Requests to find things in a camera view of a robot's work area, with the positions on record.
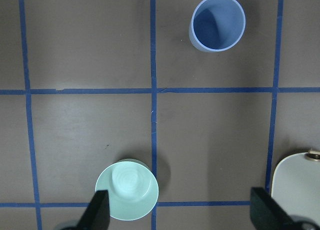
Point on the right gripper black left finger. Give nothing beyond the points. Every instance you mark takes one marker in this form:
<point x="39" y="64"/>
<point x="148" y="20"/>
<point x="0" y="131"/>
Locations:
<point x="97" y="214"/>

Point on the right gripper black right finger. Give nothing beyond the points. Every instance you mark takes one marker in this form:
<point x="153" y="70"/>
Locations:
<point x="265" y="213"/>

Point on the white toaster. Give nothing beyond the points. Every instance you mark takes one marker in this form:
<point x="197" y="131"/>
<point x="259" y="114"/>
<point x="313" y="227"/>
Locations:
<point x="295" y="185"/>

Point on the blue cup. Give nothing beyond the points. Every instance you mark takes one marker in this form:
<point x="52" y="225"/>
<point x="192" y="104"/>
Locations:
<point x="216" y="25"/>

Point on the mint green bowl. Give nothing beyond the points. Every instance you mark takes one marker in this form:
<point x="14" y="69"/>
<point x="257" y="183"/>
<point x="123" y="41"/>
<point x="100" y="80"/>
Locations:
<point x="132" y="189"/>

